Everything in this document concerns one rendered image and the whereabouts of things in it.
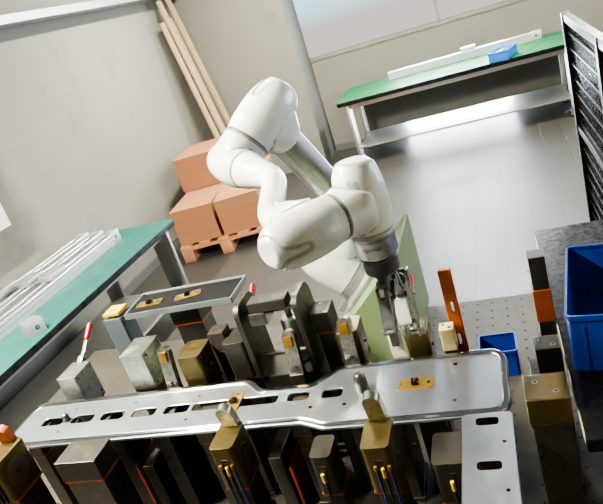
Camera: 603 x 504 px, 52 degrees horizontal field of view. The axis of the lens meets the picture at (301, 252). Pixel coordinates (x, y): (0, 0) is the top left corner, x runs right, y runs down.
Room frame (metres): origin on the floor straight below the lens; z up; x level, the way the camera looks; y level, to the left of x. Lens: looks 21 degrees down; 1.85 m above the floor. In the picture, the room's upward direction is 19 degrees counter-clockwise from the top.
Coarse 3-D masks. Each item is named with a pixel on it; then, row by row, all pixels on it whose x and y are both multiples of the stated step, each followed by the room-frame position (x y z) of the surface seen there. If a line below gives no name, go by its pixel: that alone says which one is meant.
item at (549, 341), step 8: (544, 336) 1.08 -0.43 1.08; (552, 336) 1.07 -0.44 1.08; (536, 344) 1.06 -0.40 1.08; (544, 344) 1.05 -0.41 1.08; (552, 344) 1.04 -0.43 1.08; (536, 352) 1.04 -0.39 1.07; (544, 352) 1.04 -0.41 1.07; (552, 352) 1.03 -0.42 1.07; (560, 352) 1.03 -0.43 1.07; (544, 360) 1.04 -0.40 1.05; (552, 360) 1.03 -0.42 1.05; (560, 360) 1.03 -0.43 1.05; (544, 368) 1.04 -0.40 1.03; (552, 368) 1.04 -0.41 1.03; (560, 368) 1.03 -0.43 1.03
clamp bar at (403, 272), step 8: (400, 272) 1.33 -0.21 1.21; (408, 272) 1.32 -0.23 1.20; (408, 280) 1.31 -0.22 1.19; (408, 288) 1.31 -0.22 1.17; (408, 296) 1.31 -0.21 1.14; (408, 304) 1.31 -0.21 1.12; (416, 304) 1.32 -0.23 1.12; (416, 312) 1.30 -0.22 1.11; (416, 320) 1.29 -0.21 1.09; (408, 328) 1.30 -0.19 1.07; (408, 336) 1.30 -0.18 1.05
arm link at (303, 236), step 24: (240, 168) 1.54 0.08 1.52; (264, 168) 1.47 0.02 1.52; (264, 192) 1.32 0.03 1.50; (264, 216) 1.20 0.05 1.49; (288, 216) 1.08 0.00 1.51; (312, 216) 1.08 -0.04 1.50; (336, 216) 1.09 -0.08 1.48; (264, 240) 1.06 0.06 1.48; (288, 240) 1.04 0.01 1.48; (312, 240) 1.05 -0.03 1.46; (336, 240) 1.08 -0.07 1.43; (288, 264) 1.05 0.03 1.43
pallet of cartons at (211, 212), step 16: (208, 144) 6.31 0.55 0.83; (176, 160) 6.03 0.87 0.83; (192, 160) 6.00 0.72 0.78; (272, 160) 6.46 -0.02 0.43; (192, 176) 6.01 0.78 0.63; (208, 176) 5.97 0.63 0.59; (192, 192) 5.95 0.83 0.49; (208, 192) 5.74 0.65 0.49; (224, 192) 5.53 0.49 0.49; (240, 192) 5.35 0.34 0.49; (256, 192) 5.27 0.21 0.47; (176, 208) 5.54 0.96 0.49; (192, 208) 5.39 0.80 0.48; (208, 208) 5.35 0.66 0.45; (224, 208) 5.31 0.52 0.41; (240, 208) 5.29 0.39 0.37; (256, 208) 5.28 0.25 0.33; (176, 224) 5.44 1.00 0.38; (192, 224) 5.40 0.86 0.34; (208, 224) 5.37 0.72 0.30; (224, 224) 5.32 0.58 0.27; (240, 224) 5.30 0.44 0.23; (256, 224) 5.28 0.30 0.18; (192, 240) 5.42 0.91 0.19; (208, 240) 5.36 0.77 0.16; (224, 240) 5.32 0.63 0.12; (192, 256) 5.39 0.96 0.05
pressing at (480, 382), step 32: (480, 352) 1.21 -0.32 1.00; (224, 384) 1.44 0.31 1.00; (320, 384) 1.30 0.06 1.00; (352, 384) 1.25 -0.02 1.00; (384, 384) 1.21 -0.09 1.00; (448, 384) 1.13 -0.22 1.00; (480, 384) 1.10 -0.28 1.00; (32, 416) 1.62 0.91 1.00; (96, 416) 1.50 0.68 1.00; (128, 416) 1.44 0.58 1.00; (160, 416) 1.39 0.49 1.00; (192, 416) 1.34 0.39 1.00; (256, 416) 1.25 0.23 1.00; (288, 416) 1.21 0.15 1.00; (320, 416) 1.17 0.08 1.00; (352, 416) 1.14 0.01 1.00; (416, 416) 1.07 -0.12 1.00; (448, 416) 1.04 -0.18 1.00; (32, 448) 1.46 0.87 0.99
